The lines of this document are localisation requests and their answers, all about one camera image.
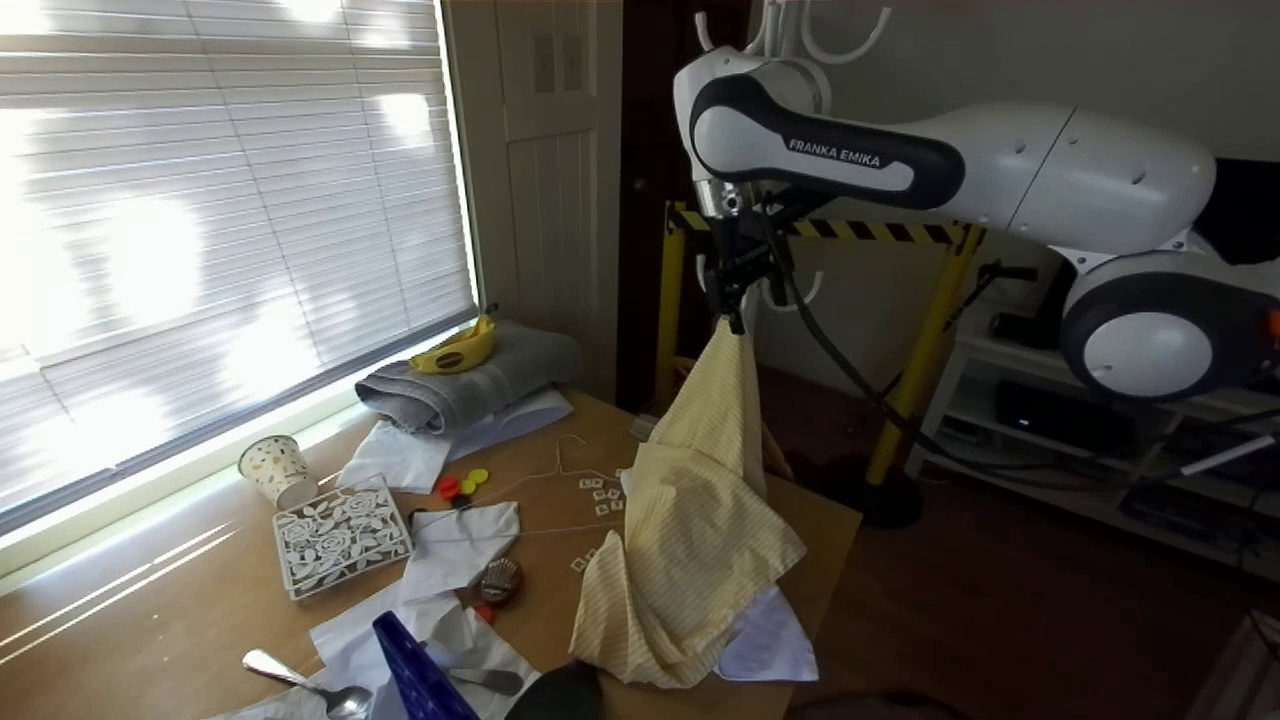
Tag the white cloth with blue print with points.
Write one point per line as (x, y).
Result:
(780, 646)

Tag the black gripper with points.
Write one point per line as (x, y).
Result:
(746, 260)

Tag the small brown round kalimba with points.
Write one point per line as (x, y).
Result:
(497, 581)

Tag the small gray spoon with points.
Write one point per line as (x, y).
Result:
(490, 682)

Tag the yellow striped towel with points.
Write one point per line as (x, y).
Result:
(695, 532)

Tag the white tile printed R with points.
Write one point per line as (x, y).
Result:
(577, 567)

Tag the pale folded paper sheet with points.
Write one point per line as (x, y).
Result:
(515, 423)

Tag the white patterned basket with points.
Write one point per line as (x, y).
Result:
(340, 543)

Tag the black television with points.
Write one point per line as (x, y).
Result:
(1243, 206)

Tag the white tile printed B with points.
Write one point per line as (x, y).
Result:
(605, 497)

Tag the blue starred bag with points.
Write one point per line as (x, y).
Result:
(414, 675)

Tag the gray folded towel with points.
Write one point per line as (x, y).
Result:
(495, 386)

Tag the white paper napkin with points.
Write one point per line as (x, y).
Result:
(466, 642)
(403, 460)

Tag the white window blinds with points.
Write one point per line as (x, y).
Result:
(202, 241)

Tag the yellow banana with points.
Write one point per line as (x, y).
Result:
(463, 355)

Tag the small red toy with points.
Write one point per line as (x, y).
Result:
(448, 493)

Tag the white coat rack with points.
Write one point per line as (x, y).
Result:
(776, 22)

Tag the white television stand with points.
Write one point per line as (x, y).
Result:
(985, 460)

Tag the yellow barrier post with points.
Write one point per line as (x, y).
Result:
(926, 344)
(667, 305)

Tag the black media box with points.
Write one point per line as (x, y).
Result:
(1052, 423)

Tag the large metal spoon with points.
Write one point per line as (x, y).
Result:
(300, 682)

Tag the gray aluminium frame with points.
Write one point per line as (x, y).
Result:
(1243, 675)

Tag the white panelled door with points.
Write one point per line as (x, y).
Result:
(563, 203)

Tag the small yellow toy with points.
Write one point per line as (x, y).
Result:
(473, 478)

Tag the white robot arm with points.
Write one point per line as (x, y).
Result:
(1064, 162)

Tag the yellow black striped barrier tape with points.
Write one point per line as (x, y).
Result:
(882, 235)

